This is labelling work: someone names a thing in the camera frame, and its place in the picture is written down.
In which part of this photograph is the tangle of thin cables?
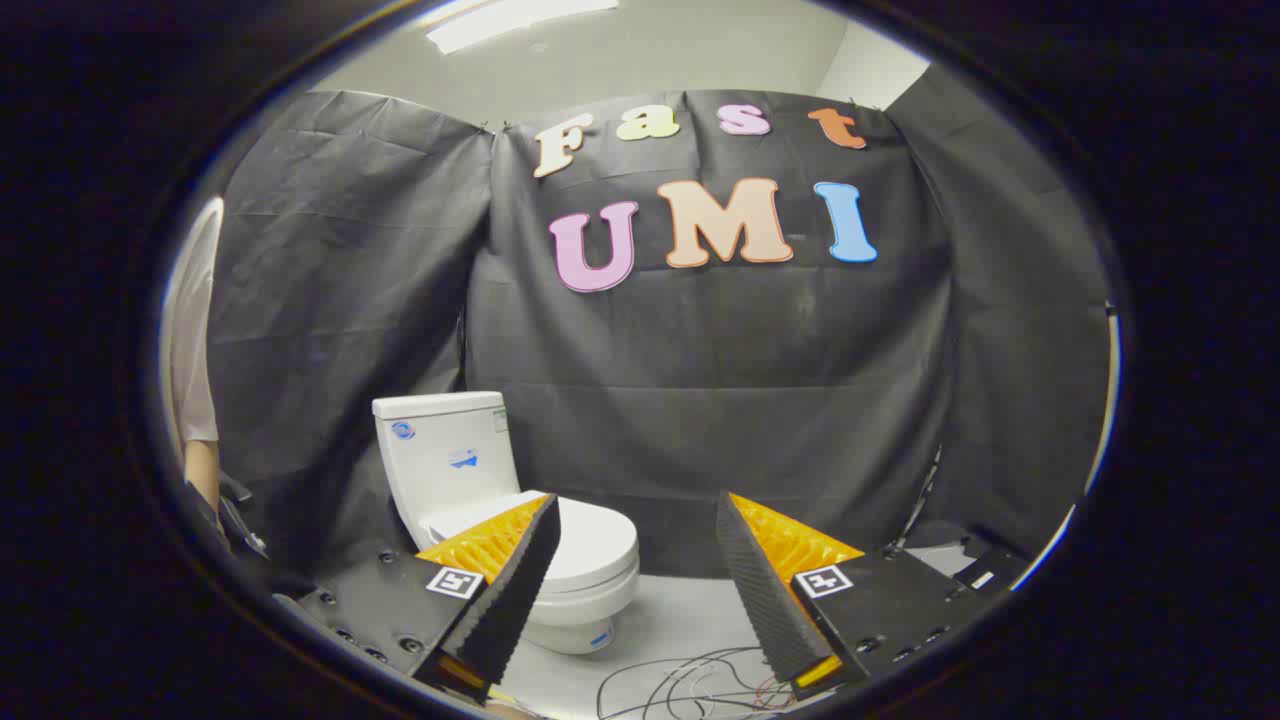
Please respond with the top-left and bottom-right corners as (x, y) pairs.
(595, 645), (801, 720)

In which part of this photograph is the white toilet lid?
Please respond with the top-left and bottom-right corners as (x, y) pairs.
(425, 490), (641, 594)

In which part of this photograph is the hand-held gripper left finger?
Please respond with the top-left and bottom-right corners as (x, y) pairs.
(275, 492), (563, 706)

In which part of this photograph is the white toilet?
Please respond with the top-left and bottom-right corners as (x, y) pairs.
(372, 391), (641, 656)

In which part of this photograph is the black backdrop cloth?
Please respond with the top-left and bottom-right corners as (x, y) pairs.
(205, 65), (1113, 581)

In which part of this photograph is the black device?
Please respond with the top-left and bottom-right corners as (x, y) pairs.
(213, 470), (271, 561)

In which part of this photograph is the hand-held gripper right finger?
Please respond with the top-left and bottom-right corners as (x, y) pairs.
(715, 490), (986, 701)

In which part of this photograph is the black box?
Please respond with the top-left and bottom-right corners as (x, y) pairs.
(948, 545), (1031, 598)

